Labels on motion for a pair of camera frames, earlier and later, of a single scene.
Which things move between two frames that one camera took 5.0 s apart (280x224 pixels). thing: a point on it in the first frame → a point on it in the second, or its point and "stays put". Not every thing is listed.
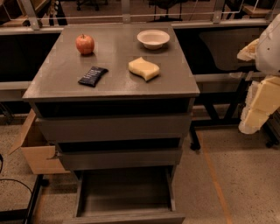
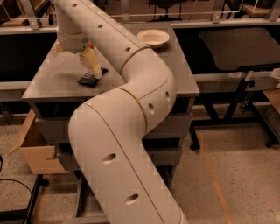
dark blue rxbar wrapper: [92, 76] stays put
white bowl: [153, 38] stays put
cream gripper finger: [248, 52] → [57, 49]
